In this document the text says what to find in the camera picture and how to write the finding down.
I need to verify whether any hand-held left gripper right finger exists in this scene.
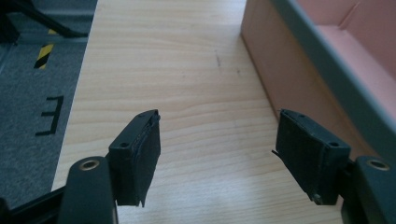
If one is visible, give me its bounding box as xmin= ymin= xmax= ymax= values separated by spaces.
xmin=271 ymin=108 xmax=352 ymax=206

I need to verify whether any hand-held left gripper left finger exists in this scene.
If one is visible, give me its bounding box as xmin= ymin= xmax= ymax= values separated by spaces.
xmin=106 ymin=108 xmax=162 ymax=208

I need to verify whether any pink storage box grey rim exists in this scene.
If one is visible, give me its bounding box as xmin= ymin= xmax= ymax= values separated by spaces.
xmin=240 ymin=0 xmax=396 ymax=166

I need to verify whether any black floor tape mark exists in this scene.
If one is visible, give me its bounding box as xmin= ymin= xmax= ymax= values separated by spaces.
xmin=35 ymin=95 xmax=64 ymax=137

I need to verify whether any yellow black striped floor tape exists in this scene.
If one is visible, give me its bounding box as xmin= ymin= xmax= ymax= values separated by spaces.
xmin=33 ymin=28 xmax=58 ymax=70

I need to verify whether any black metal stand leg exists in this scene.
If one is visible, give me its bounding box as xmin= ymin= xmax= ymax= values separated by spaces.
xmin=0 ymin=0 xmax=89 ymax=45

